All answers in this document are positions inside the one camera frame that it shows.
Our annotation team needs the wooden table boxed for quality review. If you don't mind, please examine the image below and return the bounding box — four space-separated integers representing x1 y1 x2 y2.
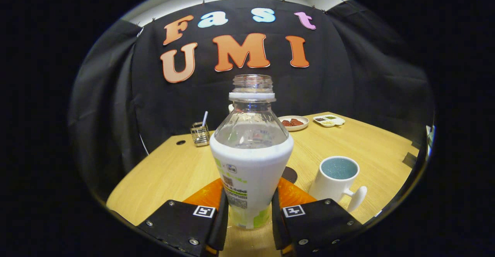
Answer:
106 112 420 257

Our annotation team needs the white cup with blue inside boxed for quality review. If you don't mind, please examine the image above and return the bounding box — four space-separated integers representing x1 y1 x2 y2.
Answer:
308 156 368 212

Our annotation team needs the small white round plate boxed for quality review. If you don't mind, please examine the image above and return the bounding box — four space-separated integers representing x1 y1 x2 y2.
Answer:
278 115 310 131

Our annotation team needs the dark brown round coaster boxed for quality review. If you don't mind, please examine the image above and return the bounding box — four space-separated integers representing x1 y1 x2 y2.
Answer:
282 167 298 184

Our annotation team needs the black backdrop cloth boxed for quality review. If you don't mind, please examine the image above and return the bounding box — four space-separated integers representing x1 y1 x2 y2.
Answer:
68 0 434 199

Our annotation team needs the black table edge clamp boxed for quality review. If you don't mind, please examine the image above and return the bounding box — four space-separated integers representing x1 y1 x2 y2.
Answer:
402 152 418 168

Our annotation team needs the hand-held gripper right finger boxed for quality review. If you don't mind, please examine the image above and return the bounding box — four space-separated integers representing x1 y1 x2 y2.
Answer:
271 177 363 257

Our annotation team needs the white divided condiment dish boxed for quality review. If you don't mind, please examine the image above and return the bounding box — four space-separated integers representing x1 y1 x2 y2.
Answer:
313 115 345 128

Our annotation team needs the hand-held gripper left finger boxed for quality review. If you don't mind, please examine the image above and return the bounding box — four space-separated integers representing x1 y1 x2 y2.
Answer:
137 178 229 257

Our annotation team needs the clear bottle with white label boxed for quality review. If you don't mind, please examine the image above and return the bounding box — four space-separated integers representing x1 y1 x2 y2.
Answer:
209 74 294 230

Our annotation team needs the metal wire utensil holder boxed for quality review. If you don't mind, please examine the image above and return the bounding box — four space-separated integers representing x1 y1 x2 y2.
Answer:
190 122 210 147

